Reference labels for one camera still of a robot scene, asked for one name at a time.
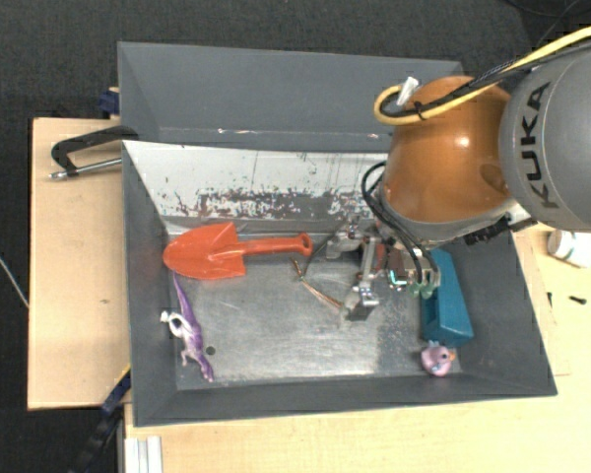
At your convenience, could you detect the black cylinder on white bracket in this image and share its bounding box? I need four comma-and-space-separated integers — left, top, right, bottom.
464, 199, 539, 246

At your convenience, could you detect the brown cardboard board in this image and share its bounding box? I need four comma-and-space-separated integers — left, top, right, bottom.
27, 116, 132, 411

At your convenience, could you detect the thin brown wire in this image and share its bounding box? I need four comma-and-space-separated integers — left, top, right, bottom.
289, 257, 346, 311

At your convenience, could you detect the purple toy dinosaur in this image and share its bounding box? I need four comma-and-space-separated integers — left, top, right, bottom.
159, 273, 216, 383

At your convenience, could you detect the grey metal bin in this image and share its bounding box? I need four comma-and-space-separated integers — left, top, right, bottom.
116, 40, 558, 428

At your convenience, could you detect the white plastic bottle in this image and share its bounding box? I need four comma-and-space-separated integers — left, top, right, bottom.
546, 229, 591, 269

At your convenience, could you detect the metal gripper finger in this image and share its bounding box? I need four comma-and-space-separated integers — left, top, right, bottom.
324, 229, 363, 261
342, 283, 381, 323

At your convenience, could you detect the pink toy bird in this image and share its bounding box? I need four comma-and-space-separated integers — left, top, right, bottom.
419, 340, 458, 378

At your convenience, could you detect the teal box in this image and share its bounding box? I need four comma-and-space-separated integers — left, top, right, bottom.
419, 247, 476, 349

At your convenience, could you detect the orange toy shovel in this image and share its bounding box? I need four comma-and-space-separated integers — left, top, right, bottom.
162, 221, 315, 282

